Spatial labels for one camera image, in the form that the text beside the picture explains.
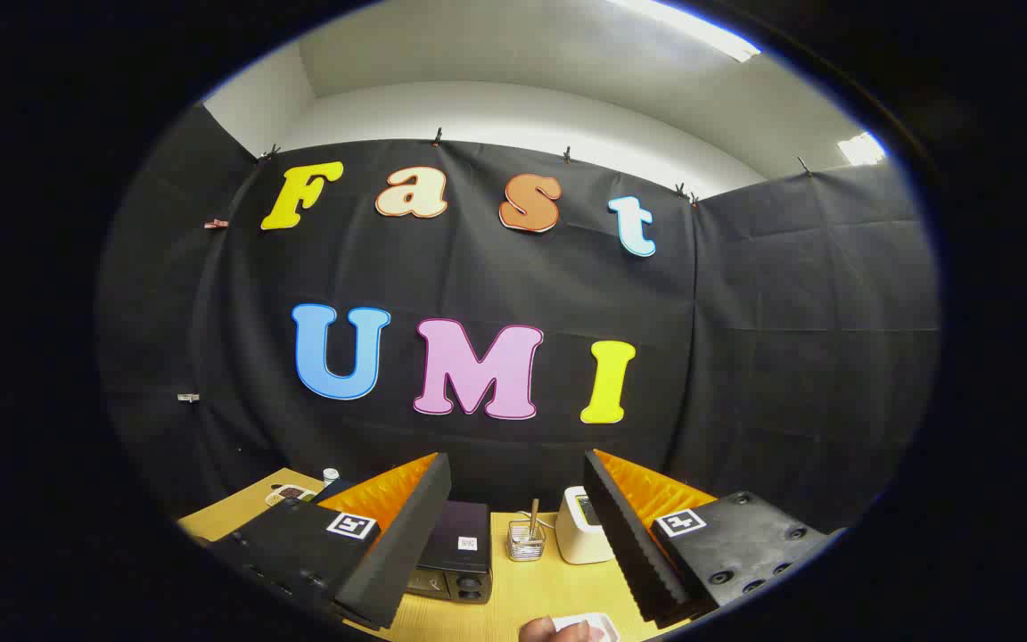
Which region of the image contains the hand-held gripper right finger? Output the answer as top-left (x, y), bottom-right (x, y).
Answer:
top-left (583, 449), bottom-right (835, 630)

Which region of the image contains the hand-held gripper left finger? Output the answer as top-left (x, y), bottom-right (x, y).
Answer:
top-left (207, 452), bottom-right (453, 632)

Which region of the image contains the black toaster oven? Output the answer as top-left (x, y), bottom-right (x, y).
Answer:
top-left (310, 480), bottom-right (494, 605)

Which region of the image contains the white square plate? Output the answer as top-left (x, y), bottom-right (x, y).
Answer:
top-left (552, 612), bottom-right (621, 642)

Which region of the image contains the white bread toaster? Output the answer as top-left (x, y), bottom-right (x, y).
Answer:
top-left (555, 486), bottom-right (617, 565)

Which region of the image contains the black backdrop cloth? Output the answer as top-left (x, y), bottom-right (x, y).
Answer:
top-left (94, 103), bottom-right (941, 536)

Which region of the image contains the small ceiling light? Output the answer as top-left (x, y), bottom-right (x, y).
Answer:
top-left (837, 131), bottom-right (888, 167)

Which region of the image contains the long ceiling light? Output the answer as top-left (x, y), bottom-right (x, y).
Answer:
top-left (607, 0), bottom-right (761, 63)

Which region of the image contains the wire mesh utensil holder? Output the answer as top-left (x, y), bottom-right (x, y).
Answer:
top-left (507, 520), bottom-right (547, 563)

